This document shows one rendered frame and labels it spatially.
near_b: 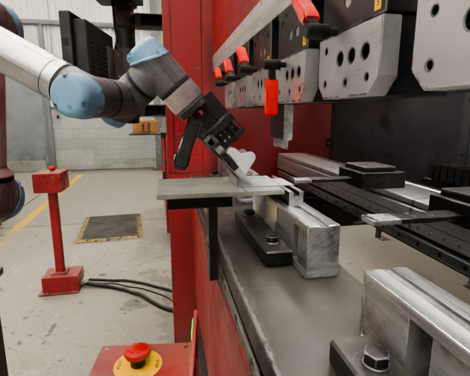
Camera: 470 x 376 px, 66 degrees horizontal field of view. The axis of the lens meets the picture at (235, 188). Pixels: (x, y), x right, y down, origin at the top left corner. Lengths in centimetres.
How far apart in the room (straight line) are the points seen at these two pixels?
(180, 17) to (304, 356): 146
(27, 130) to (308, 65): 786
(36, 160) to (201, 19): 689
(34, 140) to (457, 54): 811
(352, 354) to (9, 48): 71
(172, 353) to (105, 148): 751
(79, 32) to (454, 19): 170
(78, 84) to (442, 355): 60
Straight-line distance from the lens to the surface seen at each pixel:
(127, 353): 61
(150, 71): 76
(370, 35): 44
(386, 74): 42
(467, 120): 112
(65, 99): 68
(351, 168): 94
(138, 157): 802
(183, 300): 188
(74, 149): 815
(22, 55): 76
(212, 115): 79
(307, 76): 59
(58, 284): 270
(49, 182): 248
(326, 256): 66
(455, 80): 33
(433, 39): 35
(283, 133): 79
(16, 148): 839
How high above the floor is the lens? 116
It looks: 12 degrees down
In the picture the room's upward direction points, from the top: straight up
